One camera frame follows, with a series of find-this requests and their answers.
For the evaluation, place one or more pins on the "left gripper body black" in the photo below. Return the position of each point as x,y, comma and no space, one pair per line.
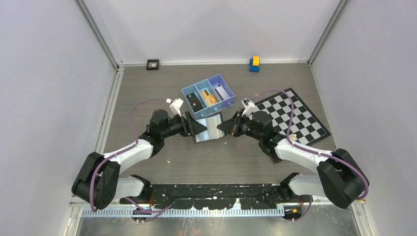
175,127

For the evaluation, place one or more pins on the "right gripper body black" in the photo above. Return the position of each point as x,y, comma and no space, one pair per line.
246,127

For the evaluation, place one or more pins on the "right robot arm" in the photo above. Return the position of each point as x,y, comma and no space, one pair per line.
337,176

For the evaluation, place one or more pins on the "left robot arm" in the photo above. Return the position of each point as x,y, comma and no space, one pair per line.
98,181

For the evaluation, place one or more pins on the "black card in tray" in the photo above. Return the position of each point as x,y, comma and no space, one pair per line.
194,102

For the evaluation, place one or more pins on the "orange card in tray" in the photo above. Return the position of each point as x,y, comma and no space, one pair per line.
208,98

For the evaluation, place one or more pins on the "white card in tray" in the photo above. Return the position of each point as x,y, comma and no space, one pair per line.
222,93

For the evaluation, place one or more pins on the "three-compartment blue purple tray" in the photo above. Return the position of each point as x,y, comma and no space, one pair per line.
209,84

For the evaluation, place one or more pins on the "black white checkerboard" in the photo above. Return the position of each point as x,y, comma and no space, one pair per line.
289,111

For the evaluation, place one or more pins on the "small black square box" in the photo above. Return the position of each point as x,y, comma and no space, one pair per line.
152,64

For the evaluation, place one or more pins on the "blue yellow toy block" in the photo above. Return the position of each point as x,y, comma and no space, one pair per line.
254,64

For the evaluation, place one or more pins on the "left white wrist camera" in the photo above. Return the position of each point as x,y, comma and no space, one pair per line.
175,105

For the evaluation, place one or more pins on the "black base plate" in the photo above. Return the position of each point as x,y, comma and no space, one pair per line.
218,196

